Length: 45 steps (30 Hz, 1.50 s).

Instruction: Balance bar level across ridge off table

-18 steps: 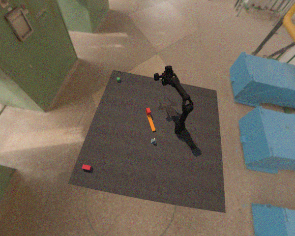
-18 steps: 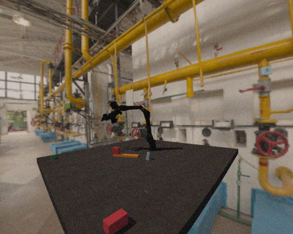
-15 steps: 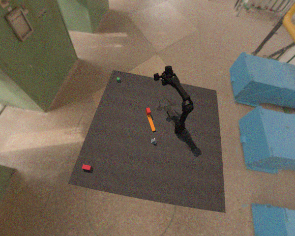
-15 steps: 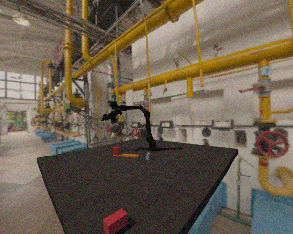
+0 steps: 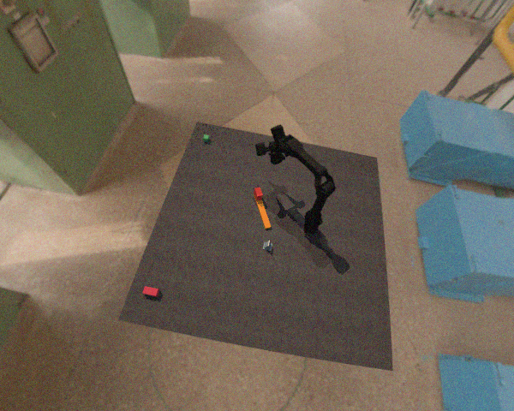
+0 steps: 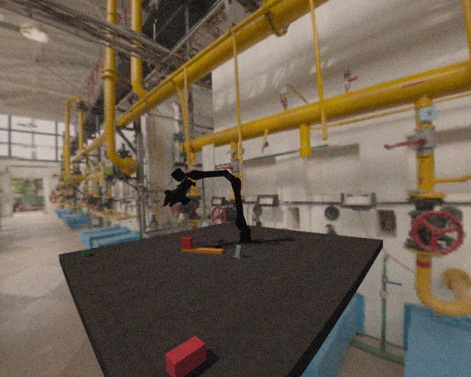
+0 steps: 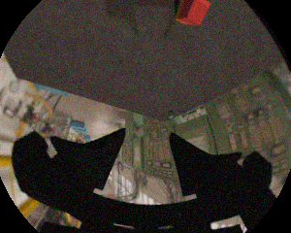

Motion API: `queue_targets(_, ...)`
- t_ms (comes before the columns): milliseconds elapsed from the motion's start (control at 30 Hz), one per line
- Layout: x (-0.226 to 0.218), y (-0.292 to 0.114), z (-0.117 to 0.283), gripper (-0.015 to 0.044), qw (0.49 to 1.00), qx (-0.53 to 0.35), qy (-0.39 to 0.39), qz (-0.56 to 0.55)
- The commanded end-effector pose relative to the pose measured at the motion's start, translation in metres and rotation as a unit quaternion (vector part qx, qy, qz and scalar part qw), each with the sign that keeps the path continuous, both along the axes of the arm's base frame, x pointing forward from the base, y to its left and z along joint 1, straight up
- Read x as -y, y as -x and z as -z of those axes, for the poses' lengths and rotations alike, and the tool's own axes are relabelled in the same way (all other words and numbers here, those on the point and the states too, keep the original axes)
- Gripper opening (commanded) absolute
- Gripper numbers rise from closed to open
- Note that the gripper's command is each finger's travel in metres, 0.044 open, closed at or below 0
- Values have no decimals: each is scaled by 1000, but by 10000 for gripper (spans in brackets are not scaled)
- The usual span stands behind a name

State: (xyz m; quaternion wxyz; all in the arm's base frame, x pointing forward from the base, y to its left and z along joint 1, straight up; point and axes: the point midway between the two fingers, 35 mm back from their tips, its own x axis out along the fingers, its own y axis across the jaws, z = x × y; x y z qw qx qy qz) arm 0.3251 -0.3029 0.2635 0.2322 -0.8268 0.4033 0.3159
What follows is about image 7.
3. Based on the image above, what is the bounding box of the orange bar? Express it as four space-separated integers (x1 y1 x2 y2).
174 0 210 26

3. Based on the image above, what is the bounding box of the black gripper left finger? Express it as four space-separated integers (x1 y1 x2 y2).
49 128 126 191

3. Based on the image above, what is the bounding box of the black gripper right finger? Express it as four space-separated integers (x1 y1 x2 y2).
169 132 243 197

